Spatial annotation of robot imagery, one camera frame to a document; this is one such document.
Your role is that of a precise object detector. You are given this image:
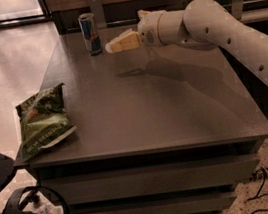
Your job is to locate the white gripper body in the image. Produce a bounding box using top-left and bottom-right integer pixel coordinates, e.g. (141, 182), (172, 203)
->
(137, 10), (168, 46)

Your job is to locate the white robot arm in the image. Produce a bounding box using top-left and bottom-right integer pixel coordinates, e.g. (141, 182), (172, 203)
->
(105, 0), (268, 86)

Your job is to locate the blue silver redbull can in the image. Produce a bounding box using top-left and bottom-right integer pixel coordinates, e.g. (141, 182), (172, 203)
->
(78, 13), (102, 56)

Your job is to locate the green chip bag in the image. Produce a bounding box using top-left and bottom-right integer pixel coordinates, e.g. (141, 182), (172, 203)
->
(16, 83), (77, 162)

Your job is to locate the left grey metal bracket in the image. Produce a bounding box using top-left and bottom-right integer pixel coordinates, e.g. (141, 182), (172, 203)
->
(88, 0), (107, 29)

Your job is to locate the black power cable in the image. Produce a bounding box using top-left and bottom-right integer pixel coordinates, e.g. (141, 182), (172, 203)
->
(238, 175), (268, 214)

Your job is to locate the grey drawer cabinet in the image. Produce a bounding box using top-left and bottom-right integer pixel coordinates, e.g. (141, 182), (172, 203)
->
(27, 33), (268, 214)

